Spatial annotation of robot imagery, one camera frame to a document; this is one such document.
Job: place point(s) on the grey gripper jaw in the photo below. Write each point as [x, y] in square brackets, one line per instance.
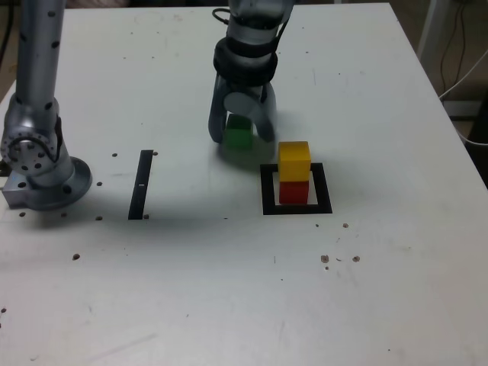
[216, 122]
[267, 122]

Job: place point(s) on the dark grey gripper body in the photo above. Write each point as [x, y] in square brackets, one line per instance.
[246, 89]

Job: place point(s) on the green cube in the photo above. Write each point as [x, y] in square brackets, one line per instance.
[238, 137]

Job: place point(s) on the yellow cube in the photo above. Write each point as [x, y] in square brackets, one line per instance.
[293, 162]

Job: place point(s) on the red cube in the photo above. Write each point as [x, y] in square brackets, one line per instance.
[293, 192]

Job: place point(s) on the black tape square outline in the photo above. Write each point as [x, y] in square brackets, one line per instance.
[267, 190]

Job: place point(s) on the black tape strip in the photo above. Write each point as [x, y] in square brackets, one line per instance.
[139, 190]

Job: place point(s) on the grey box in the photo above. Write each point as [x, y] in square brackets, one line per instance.
[469, 108]

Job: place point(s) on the white metal post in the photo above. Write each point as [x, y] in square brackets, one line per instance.
[429, 34]

